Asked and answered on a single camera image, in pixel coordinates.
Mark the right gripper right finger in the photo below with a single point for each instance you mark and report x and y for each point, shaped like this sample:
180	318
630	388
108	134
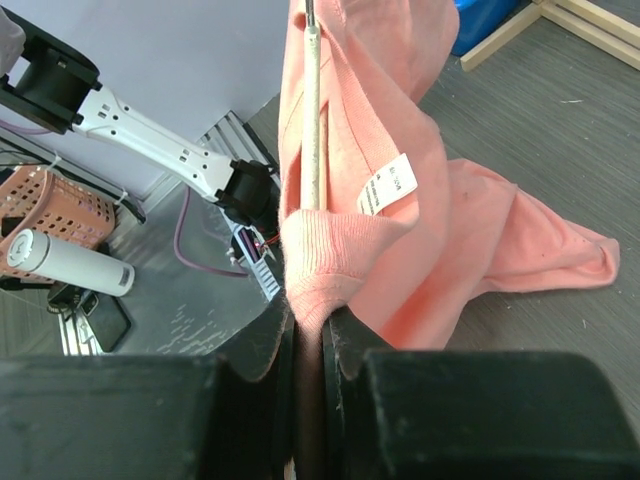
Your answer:
394	414

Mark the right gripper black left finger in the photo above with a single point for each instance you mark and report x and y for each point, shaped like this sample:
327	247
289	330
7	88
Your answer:
224	415

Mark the pink t shirt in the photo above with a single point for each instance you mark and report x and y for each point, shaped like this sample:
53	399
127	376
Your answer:
408	236

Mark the cream hanger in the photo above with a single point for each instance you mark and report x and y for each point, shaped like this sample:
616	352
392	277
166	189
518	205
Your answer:
313	163

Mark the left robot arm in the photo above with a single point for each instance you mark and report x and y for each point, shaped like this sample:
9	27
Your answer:
53	85

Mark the black phone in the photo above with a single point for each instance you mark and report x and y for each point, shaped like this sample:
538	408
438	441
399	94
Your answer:
107	319

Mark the white cylindrical bottle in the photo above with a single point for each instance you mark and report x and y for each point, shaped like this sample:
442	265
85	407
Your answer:
38	253

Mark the pink perforated basket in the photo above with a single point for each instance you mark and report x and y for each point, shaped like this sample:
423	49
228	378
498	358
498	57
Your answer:
45	202

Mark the blue plastic bin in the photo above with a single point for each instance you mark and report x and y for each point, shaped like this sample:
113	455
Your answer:
478	19

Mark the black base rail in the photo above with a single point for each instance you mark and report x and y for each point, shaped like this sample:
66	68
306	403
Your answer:
248	195

